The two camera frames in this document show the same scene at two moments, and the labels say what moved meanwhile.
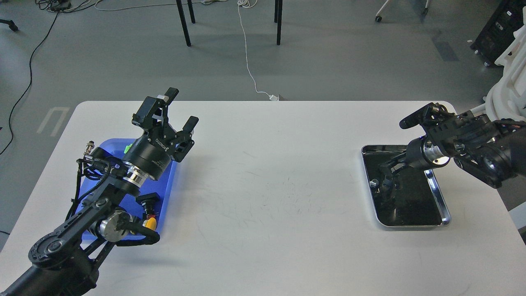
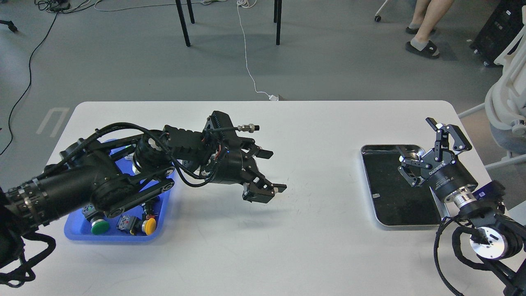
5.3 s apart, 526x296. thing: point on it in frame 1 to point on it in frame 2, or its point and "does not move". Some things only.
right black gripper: x=414 y=158 to x=446 y=176
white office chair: x=506 y=99 does not move
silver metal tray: x=409 y=197 does not move
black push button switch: x=149 y=202 does not move
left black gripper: x=151 y=153 to x=235 y=166
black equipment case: x=498 y=33 does not move
